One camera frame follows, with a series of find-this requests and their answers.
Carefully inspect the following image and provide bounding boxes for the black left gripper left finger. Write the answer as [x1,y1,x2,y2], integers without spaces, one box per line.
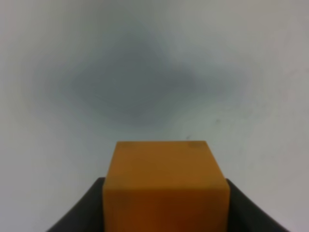
[48,177,105,232]

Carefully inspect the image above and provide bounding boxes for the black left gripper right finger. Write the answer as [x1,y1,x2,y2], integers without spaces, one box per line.
[227,179,288,232]

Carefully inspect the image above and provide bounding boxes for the orange block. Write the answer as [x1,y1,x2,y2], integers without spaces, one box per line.
[102,141,230,232]

